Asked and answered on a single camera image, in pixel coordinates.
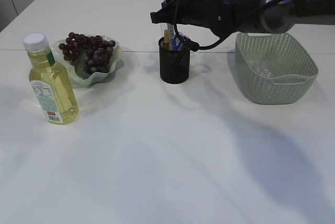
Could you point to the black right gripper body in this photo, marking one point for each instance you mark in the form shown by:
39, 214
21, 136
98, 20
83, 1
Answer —
200, 13

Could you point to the green plastic woven basket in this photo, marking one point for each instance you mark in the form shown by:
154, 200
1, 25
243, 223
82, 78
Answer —
297, 69

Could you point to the pale green wavy plate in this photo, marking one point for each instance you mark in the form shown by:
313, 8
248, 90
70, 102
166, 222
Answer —
95, 78

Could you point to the blue scissors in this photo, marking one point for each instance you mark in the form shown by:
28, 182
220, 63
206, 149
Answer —
177, 45

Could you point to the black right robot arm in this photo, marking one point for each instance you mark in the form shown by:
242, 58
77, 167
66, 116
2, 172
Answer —
225, 17

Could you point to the yellow tea bottle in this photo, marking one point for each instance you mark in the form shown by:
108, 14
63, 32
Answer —
50, 81

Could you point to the gold marker pen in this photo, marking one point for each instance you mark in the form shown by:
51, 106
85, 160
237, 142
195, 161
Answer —
166, 40

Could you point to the clear plastic ruler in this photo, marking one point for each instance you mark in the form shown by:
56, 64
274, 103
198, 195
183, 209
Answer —
163, 27

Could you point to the black mesh pen cup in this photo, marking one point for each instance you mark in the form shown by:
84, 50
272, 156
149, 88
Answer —
174, 65

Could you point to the clear plastic sheet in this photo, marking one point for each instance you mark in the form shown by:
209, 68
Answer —
265, 68

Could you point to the red grape bunch with leaf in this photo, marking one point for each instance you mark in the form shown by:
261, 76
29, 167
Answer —
88, 54

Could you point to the silver glitter pen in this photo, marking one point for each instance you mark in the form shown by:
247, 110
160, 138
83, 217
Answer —
169, 19

